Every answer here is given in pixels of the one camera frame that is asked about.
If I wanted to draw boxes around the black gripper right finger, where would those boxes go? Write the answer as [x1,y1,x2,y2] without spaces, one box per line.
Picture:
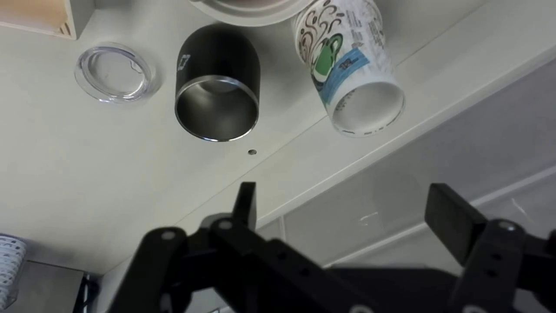
[424,183,556,313]

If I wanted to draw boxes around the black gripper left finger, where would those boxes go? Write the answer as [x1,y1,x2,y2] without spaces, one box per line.
[106,182,372,313]

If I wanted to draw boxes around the printed paper cups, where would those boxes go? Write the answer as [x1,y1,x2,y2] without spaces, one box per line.
[290,0,406,140]

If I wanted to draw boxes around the tall stack of paper cups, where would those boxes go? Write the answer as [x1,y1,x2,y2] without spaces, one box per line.
[0,232,31,313]

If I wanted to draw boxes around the black metal mug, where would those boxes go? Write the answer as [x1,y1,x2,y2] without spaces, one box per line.
[172,22,262,145]

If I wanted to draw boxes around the white ceramic bowl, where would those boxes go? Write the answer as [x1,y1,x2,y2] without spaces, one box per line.
[189,0,314,30]

